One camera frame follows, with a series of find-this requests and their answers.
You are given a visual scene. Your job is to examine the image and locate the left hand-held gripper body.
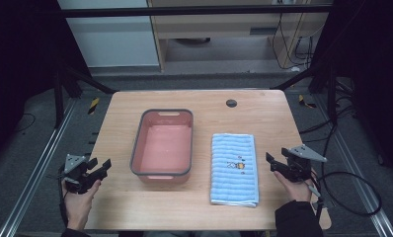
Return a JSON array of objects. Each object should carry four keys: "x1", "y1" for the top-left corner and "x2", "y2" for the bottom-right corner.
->
[{"x1": 63, "y1": 153, "x2": 102, "y2": 195}]

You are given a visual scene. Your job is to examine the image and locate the pink basin with grey rim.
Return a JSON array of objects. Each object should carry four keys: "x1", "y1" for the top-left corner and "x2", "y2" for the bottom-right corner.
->
[{"x1": 129, "y1": 108, "x2": 195, "y2": 185}]

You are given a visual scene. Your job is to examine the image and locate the black cables under desk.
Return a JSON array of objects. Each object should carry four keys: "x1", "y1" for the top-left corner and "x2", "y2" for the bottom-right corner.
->
[{"x1": 271, "y1": 12, "x2": 318, "y2": 72}]

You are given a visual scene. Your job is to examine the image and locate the black horizontal frame bar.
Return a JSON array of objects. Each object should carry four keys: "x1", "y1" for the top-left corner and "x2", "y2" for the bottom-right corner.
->
[{"x1": 59, "y1": 4, "x2": 335, "y2": 19}]

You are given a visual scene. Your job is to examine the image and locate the light wooden desk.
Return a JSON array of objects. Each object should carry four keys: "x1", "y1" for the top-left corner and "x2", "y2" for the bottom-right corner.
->
[{"x1": 146, "y1": 0, "x2": 335, "y2": 72}]

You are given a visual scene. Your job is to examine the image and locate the black metal stand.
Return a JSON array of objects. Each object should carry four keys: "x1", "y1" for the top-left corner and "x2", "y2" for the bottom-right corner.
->
[
  {"x1": 271, "y1": 60, "x2": 339, "y2": 124},
  {"x1": 51, "y1": 61, "x2": 118, "y2": 130}
]

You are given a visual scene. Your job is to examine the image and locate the person's right hand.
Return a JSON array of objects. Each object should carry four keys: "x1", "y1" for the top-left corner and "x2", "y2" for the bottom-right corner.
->
[{"x1": 272, "y1": 168, "x2": 318, "y2": 202}]

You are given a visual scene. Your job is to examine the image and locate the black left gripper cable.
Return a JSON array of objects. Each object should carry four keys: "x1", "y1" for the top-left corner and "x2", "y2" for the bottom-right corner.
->
[{"x1": 57, "y1": 167, "x2": 69, "y2": 229}]

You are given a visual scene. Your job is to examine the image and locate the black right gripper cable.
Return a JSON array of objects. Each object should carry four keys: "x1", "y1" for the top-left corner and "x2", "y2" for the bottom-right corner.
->
[{"x1": 311, "y1": 170, "x2": 383, "y2": 218}]

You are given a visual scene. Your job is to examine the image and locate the aluminium floor rail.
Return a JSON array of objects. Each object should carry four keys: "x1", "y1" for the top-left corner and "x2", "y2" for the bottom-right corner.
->
[
  {"x1": 315, "y1": 94, "x2": 393, "y2": 237},
  {"x1": 0, "y1": 98, "x2": 78, "y2": 237}
]

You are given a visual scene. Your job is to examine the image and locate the black floor cables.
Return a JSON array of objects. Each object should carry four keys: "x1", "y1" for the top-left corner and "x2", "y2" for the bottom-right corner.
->
[{"x1": 297, "y1": 104, "x2": 356, "y2": 144}]

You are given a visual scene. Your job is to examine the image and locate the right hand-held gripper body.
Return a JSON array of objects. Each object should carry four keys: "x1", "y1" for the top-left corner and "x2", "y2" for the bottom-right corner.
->
[{"x1": 280, "y1": 144, "x2": 328, "y2": 183}]

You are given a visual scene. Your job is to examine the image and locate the dark curtain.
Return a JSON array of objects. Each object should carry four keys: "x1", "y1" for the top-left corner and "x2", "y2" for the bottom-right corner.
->
[
  {"x1": 311, "y1": 0, "x2": 393, "y2": 182},
  {"x1": 0, "y1": 0, "x2": 90, "y2": 159}
]

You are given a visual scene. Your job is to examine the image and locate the white cabinet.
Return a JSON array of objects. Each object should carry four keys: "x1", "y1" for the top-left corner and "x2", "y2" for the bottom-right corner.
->
[{"x1": 57, "y1": 0, "x2": 160, "y2": 69}]

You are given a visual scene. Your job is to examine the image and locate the person's left hand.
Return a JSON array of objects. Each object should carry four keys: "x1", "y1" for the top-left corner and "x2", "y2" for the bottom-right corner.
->
[{"x1": 61, "y1": 179, "x2": 103, "y2": 231}]

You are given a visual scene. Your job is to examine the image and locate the yellow black floor tape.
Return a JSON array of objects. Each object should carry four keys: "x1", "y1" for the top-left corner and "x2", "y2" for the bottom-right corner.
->
[
  {"x1": 297, "y1": 94, "x2": 317, "y2": 110},
  {"x1": 87, "y1": 97, "x2": 101, "y2": 116}
]

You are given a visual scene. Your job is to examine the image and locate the blue striped towel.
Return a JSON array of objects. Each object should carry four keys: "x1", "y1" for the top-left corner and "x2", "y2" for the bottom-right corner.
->
[{"x1": 209, "y1": 132, "x2": 261, "y2": 208}]

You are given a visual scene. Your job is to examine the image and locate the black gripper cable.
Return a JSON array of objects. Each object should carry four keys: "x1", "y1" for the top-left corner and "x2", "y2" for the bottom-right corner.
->
[
  {"x1": 311, "y1": 170, "x2": 383, "y2": 218},
  {"x1": 57, "y1": 167, "x2": 69, "y2": 229}
]

